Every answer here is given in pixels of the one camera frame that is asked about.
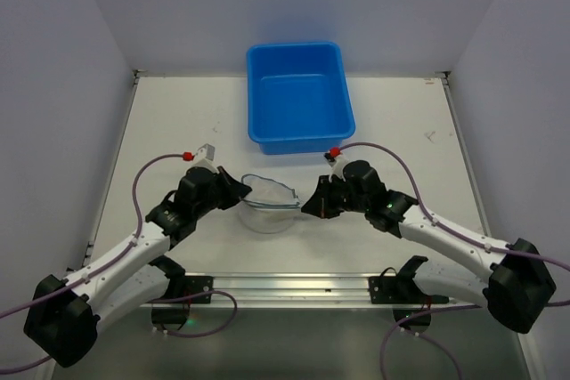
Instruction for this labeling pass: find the white mesh laundry bag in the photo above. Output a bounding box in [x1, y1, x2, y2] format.
[238, 174, 301, 234]

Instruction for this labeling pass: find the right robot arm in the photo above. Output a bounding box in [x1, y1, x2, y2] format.
[301, 160, 556, 334]

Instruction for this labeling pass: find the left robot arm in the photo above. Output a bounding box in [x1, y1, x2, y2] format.
[24, 166, 252, 368]

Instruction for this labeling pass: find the blue plastic bin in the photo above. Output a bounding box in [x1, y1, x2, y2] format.
[246, 41, 355, 155]

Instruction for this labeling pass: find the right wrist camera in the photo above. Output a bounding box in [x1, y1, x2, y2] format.
[324, 147, 349, 182]

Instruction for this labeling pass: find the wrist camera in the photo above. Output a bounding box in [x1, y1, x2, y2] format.
[324, 147, 349, 182]
[182, 144, 217, 174]

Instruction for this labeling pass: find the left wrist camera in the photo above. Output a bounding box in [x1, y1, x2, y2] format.
[182, 144, 217, 174]

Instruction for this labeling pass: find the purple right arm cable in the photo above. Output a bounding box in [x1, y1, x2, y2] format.
[340, 141, 570, 380]

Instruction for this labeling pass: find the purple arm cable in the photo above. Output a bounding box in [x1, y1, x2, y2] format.
[340, 141, 570, 380]
[0, 152, 238, 375]

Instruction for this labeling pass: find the aluminium mounting rail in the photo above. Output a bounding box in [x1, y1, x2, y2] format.
[142, 271, 491, 310]

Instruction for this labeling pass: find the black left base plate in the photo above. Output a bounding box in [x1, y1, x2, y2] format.
[179, 275, 214, 304]

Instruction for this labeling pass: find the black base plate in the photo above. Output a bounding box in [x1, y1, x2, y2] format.
[368, 268, 450, 305]
[179, 275, 214, 304]

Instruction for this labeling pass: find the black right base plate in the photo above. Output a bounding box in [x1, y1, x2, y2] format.
[368, 268, 450, 305]

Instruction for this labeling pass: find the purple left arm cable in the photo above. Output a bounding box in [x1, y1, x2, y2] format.
[0, 152, 238, 375]

